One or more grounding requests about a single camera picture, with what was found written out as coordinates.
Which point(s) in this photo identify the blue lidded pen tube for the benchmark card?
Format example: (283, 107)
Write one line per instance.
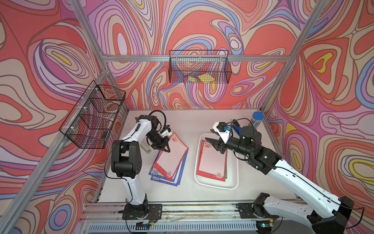
(256, 119)

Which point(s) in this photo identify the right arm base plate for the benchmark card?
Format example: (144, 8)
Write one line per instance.
(246, 211)

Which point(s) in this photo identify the blue stapler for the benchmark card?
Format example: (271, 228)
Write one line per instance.
(236, 128)

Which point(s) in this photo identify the black white marker pen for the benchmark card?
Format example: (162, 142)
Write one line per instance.
(146, 147)

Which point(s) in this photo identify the left black wire basket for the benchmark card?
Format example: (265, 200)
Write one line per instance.
(89, 124)

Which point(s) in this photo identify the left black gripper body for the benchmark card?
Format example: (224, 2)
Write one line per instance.
(158, 142)

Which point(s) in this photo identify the yellow sticky note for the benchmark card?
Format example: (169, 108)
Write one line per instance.
(206, 78)

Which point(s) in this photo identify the white plastic storage tray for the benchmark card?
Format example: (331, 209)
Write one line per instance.
(233, 170)

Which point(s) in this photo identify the back black wire basket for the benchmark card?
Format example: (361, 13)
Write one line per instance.
(186, 65)

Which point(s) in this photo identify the red bordered stationery sheet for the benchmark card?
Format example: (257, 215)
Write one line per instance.
(168, 162)

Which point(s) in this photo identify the green bordered stationery sheet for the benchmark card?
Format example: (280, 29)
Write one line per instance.
(226, 168)

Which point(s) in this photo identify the black wire basket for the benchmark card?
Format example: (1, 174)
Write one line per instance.
(186, 65)
(89, 124)

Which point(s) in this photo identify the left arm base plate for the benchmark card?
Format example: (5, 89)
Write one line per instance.
(151, 212)

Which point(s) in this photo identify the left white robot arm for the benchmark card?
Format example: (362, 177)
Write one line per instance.
(126, 159)

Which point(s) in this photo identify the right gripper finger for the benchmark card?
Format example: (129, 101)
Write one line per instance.
(212, 141)
(217, 147)

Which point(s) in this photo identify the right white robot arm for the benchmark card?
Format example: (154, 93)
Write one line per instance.
(324, 212)

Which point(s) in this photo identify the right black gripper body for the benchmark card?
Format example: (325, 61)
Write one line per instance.
(233, 144)

